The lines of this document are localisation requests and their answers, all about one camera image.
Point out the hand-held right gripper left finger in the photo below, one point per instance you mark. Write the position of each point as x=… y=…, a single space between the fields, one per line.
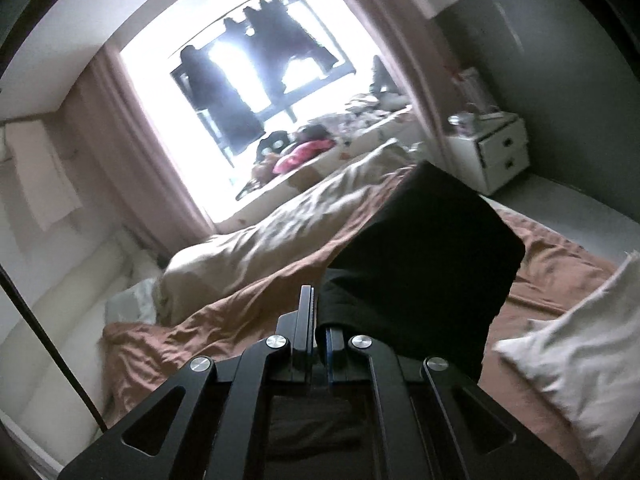
x=306 y=327

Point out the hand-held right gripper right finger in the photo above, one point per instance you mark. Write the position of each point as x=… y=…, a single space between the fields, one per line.
x=334 y=355

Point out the black garment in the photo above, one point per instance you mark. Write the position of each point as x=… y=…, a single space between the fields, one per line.
x=430 y=260

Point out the pile of clothes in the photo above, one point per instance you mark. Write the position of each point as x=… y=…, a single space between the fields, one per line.
x=360 y=120

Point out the brown bed cover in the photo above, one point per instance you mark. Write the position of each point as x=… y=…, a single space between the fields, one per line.
x=225 y=325

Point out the beige quilt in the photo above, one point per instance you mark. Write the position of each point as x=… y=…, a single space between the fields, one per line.
x=280 y=235

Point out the pink cloth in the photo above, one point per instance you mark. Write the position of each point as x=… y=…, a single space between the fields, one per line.
x=300 y=155

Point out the grey pillow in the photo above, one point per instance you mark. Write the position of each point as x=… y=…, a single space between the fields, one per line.
x=135 y=302

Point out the pink curtain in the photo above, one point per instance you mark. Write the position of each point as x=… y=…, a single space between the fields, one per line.
x=400 y=35
x=150 y=160

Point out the dark hanging garment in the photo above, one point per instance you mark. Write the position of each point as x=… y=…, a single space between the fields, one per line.
x=285 y=45
x=220 y=105

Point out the white pillow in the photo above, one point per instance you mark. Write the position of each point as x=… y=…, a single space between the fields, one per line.
x=575 y=350

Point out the white padded headboard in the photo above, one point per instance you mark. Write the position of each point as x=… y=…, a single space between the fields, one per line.
x=55 y=305

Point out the glass jar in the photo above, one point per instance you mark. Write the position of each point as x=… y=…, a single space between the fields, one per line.
x=460 y=121

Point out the window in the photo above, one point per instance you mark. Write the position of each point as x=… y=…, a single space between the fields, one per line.
x=165 y=85

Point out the pale gift bag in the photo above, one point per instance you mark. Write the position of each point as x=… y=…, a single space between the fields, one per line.
x=467 y=87

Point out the white hanging cloth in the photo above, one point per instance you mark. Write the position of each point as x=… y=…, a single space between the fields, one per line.
x=45 y=180

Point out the white rack near wall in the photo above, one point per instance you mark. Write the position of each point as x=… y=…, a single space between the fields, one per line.
x=500 y=150

